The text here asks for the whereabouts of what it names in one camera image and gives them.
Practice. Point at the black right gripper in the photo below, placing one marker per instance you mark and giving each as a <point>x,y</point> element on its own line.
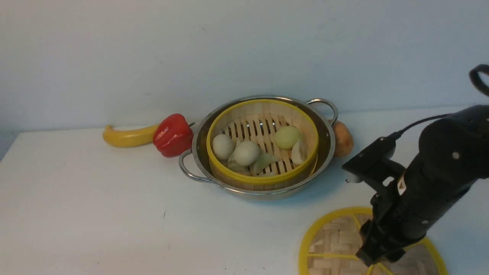
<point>407,204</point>

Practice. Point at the yellow-rimmed bamboo steamer lid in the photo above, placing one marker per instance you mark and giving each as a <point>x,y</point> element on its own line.
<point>329,248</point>

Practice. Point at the yellow-rimmed bamboo steamer basket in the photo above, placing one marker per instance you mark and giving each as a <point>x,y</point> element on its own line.
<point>310,135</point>

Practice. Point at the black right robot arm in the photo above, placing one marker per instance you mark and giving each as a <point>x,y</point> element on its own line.
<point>452,156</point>

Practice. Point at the stainless steel pot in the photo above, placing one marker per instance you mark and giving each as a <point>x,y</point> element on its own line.
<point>198,149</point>

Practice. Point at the brown potato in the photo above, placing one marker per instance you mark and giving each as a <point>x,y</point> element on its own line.
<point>344,141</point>

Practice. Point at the white folded dumpling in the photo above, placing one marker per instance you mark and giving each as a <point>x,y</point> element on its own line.
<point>299,153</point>

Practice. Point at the pale yellow round bun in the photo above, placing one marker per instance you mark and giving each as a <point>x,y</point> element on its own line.
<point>286,137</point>

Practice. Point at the pale green dumpling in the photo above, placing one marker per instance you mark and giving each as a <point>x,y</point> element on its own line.
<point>262,162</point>

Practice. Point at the large white round bun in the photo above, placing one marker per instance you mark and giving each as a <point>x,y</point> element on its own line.
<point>246,153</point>

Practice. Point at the pale green dumpling corner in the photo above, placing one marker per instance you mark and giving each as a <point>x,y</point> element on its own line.
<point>235,167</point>

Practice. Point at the red bell pepper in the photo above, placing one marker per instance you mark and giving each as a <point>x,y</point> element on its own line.
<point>173,136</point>

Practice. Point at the yellow banana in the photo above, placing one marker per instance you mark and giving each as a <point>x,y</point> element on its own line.
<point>128,138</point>

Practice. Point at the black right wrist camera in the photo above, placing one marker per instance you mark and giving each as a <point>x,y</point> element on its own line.
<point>373,164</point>

